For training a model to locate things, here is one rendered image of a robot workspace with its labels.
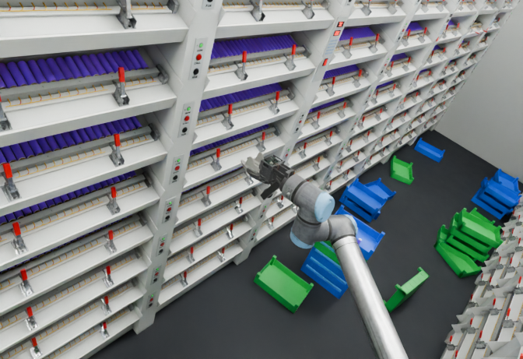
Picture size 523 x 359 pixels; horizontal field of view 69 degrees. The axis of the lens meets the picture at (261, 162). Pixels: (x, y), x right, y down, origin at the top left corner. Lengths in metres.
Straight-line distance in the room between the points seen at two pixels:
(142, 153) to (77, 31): 0.44
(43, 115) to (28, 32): 0.20
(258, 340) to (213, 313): 0.28
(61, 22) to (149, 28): 0.19
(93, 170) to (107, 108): 0.20
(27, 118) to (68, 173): 0.21
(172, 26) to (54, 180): 0.48
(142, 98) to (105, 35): 0.22
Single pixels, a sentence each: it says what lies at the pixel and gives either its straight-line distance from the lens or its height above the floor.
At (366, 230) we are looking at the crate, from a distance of 2.41.
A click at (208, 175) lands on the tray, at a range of 1.46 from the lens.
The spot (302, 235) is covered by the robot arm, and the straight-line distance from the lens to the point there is 1.30.
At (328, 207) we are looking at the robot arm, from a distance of 1.24.
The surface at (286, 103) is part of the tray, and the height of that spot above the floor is 1.16.
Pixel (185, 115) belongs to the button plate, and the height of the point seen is 1.28.
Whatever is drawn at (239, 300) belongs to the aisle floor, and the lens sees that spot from 2.29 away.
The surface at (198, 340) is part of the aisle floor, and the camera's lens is 2.14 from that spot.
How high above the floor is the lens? 1.90
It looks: 36 degrees down
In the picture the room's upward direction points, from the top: 20 degrees clockwise
